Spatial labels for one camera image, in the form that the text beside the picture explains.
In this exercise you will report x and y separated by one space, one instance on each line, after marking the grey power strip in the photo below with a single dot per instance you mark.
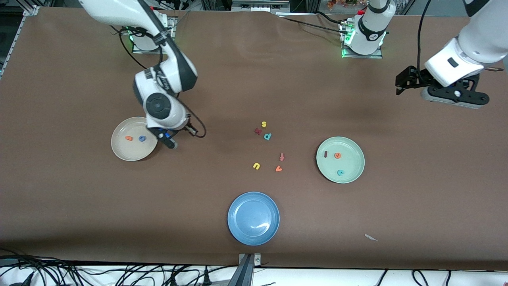
260 5

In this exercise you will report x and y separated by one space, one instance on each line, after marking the beige brown plate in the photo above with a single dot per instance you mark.
131 153

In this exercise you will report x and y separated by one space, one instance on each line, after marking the aluminium frame bar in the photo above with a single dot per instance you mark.
31 10

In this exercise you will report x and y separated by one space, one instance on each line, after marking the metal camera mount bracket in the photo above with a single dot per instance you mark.
257 260

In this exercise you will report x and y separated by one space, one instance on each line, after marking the brown table cover sheet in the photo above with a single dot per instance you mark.
238 79

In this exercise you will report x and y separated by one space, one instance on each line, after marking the white paper scrap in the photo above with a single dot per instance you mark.
371 237

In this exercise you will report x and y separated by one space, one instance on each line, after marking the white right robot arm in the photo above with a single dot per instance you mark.
119 12

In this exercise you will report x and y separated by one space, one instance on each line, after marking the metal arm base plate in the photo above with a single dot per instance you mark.
139 51
361 57

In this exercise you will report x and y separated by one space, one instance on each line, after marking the blue plate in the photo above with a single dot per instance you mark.
253 218

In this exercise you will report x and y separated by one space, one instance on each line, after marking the orange leaf decoration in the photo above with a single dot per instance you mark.
341 3

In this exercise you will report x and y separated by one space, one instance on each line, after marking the pale green plate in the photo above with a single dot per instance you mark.
349 155

